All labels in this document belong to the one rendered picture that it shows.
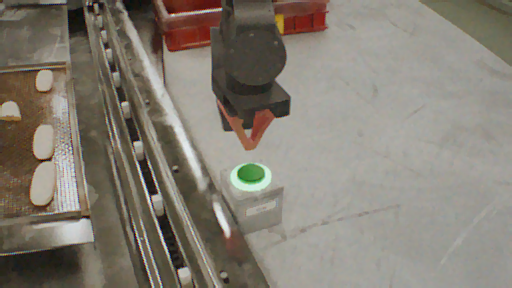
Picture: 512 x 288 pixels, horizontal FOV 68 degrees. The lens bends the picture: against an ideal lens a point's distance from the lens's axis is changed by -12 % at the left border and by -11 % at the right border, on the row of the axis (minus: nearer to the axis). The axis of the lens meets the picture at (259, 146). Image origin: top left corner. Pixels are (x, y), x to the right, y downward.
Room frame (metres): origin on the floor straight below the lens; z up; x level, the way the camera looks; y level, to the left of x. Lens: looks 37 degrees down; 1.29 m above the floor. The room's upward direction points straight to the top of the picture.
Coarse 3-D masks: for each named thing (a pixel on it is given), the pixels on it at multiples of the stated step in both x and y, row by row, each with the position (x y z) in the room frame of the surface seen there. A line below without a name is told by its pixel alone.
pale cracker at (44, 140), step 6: (42, 126) 0.56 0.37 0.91; (48, 126) 0.56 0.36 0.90; (36, 132) 0.54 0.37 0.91; (42, 132) 0.54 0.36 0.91; (48, 132) 0.54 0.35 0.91; (54, 132) 0.55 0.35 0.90; (36, 138) 0.52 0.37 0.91; (42, 138) 0.52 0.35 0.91; (48, 138) 0.53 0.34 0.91; (54, 138) 0.53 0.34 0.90; (36, 144) 0.51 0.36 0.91; (42, 144) 0.51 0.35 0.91; (48, 144) 0.51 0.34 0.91; (54, 144) 0.52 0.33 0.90; (36, 150) 0.49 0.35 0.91; (42, 150) 0.49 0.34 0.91; (48, 150) 0.50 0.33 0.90; (36, 156) 0.48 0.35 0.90; (42, 156) 0.48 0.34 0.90; (48, 156) 0.49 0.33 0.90
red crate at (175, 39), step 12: (180, 12) 1.33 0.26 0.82; (324, 12) 1.17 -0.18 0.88; (288, 24) 1.14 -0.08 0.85; (300, 24) 1.15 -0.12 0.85; (312, 24) 1.16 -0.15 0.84; (324, 24) 1.18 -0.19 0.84; (168, 36) 1.04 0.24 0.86; (180, 36) 1.04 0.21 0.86; (192, 36) 1.05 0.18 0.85; (204, 36) 1.06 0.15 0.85; (168, 48) 1.02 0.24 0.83; (180, 48) 1.03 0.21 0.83
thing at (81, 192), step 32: (32, 64) 0.80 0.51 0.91; (64, 64) 0.83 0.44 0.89; (64, 96) 0.69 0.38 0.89; (0, 128) 0.55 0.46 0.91; (64, 128) 0.58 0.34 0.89; (0, 160) 0.46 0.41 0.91; (32, 160) 0.48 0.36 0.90; (64, 160) 0.49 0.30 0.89; (0, 192) 0.39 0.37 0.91; (64, 192) 0.41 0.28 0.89; (0, 224) 0.33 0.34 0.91
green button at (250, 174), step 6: (240, 168) 0.46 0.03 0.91; (246, 168) 0.46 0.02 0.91; (252, 168) 0.46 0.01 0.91; (258, 168) 0.46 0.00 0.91; (240, 174) 0.44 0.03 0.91; (246, 174) 0.44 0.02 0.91; (252, 174) 0.44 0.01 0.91; (258, 174) 0.44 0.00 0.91; (264, 174) 0.44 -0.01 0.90; (240, 180) 0.43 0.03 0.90; (246, 180) 0.43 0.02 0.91; (252, 180) 0.43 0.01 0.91; (258, 180) 0.43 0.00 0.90
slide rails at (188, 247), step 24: (96, 24) 1.19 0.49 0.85; (96, 48) 1.01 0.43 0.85; (120, 72) 0.86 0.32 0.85; (120, 120) 0.66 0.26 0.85; (144, 120) 0.66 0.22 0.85; (120, 144) 0.58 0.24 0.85; (144, 144) 0.58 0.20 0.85; (144, 192) 0.46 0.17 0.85; (168, 192) 0.46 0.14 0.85; (144, 216) 0.41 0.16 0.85; (168, 216) 0.41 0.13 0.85; (192, 240) 0.37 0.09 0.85; (168, 264) 0.33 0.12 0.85; (192, 264) 0.33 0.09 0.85
